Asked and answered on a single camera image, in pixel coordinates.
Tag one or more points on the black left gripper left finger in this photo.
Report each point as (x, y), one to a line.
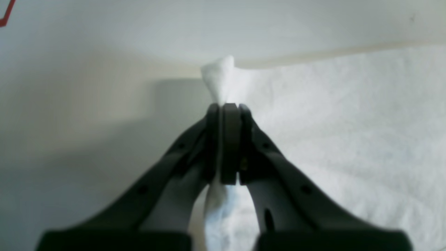
(154, 213)

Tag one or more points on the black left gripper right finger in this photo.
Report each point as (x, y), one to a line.
(293, 213)

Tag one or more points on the white printed T-shirt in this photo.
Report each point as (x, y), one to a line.
(369, 129)

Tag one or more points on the red tape rectangle marking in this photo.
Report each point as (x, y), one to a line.
(6, 7)

